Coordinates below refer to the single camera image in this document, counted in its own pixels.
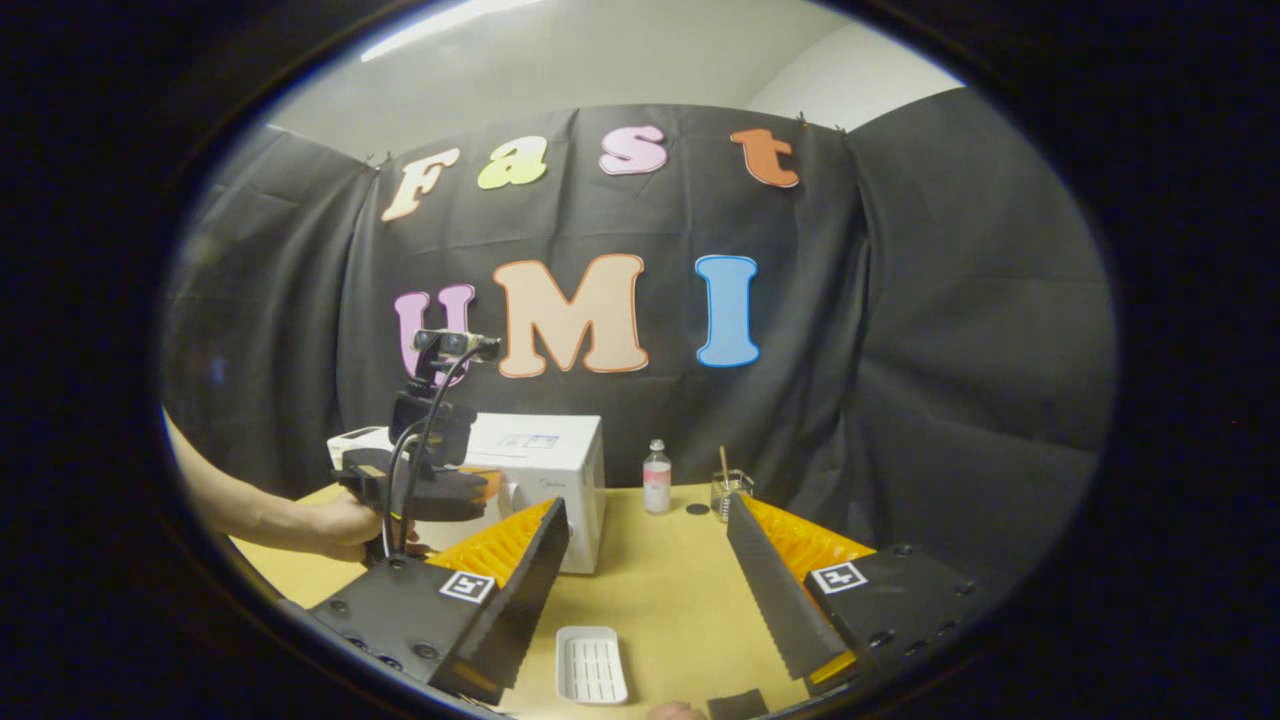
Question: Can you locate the small bottle with pink label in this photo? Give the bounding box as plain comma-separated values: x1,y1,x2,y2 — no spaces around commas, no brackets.
643,439,673,515

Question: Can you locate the white toaster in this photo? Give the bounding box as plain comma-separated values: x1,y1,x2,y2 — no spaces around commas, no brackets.
327,426,396,471

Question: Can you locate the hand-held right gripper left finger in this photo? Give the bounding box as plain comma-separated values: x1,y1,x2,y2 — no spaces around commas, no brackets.
305,497,571,706

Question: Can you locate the white microwave oven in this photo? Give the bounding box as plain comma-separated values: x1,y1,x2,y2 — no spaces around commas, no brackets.
440,413,607,576

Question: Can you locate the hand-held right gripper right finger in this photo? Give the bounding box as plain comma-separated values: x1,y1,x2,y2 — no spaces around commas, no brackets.
726,492,986,696

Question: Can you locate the wire holder with wooden stick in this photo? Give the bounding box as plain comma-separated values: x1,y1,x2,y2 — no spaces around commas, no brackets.
711,446,755,523

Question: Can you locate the white ribbed tray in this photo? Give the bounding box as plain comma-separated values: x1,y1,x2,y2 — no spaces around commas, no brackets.
557,627,629,706

